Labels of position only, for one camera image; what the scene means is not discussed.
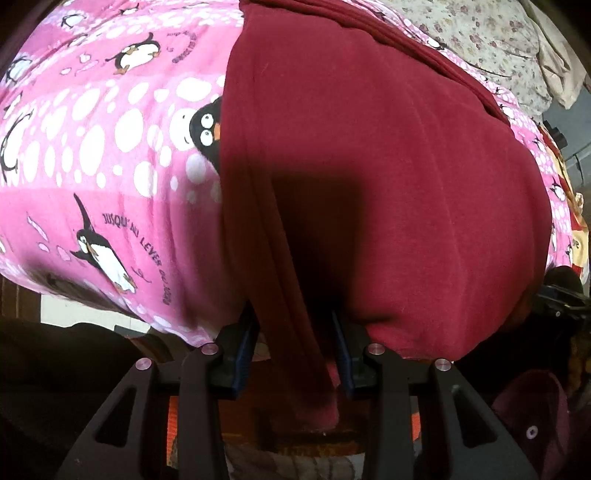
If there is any dark red garment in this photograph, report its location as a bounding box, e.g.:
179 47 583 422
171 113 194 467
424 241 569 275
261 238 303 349
217 0 555 430

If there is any floral bedsheet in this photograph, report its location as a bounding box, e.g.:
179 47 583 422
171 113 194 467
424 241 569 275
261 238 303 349
392 0 555 121

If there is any maroon buttoned garment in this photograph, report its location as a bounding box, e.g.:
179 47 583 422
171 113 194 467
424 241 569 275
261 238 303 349
492 369 591 480

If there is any yellow and red blanket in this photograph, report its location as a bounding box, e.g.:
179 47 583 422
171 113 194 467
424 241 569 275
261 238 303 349
538 124 591 278

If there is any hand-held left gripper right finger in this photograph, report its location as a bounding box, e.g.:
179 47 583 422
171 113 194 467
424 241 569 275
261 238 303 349
330 309 541 480

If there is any pink penguin print blanket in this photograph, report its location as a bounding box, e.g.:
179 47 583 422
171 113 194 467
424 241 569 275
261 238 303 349
0 0 578 347

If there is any black rack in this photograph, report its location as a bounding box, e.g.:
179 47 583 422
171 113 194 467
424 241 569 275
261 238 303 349
542 120 571 148

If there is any beige cloth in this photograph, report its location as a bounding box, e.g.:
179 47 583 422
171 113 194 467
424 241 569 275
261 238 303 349
522 0 591 109

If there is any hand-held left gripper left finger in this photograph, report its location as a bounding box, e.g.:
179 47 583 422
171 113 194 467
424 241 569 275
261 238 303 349
58 318 262 480

